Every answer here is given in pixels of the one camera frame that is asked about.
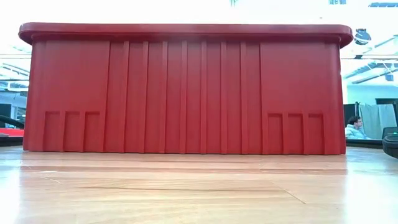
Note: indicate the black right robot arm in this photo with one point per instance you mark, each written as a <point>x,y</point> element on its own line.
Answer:
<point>391,147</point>

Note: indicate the red ribbed plastic bin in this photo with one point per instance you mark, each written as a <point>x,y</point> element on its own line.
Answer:
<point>186,93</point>

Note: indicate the person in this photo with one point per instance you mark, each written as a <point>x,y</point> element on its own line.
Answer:
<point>354,129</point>

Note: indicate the pale green curtain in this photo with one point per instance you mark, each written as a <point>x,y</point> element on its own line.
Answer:
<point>377,119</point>

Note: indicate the black computer monitor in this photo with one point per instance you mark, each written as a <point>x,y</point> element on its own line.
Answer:
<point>4,111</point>

